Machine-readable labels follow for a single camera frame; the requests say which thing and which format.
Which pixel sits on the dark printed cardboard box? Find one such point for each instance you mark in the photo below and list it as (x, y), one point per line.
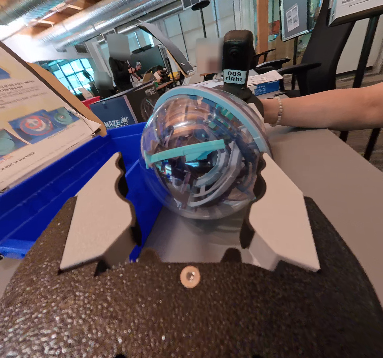
(110, 109)

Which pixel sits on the white vent grille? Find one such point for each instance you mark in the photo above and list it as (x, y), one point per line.
(190, 0)

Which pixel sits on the framed sign on black easel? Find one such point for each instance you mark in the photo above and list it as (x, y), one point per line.
(359, 5)

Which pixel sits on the blue plastic bin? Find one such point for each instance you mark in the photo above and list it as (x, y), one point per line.
(45, 184)

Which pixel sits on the narrow silver ventilation duct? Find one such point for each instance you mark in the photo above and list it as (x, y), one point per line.
(119, 14)

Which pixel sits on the wooden post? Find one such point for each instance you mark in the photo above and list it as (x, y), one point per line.
(262, 11)

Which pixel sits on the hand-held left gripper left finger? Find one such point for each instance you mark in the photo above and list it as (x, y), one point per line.
(95, 223)

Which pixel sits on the red plastic bin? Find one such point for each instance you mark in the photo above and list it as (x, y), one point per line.
(91, 102)

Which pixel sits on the black office chair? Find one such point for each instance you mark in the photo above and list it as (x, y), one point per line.
(326, 50)

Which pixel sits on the printed instruction sheet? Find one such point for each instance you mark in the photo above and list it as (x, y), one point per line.
(30, 95)

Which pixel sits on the large black screen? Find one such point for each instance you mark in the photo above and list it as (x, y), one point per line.
(149, 59)

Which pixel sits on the clear plastic maze ball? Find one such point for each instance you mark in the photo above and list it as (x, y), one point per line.
(203, 151)

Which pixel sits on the person's right forearm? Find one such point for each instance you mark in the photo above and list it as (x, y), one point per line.
(329, 109)

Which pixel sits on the grey pinboard on stand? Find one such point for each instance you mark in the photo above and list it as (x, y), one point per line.
(299, 5)

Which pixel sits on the small blue box with leaflet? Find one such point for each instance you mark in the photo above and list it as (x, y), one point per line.
(266, 78)

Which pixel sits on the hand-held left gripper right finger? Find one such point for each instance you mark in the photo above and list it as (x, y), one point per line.
(284, 223)

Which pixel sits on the black floor lamp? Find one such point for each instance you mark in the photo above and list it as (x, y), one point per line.
(200, 5)

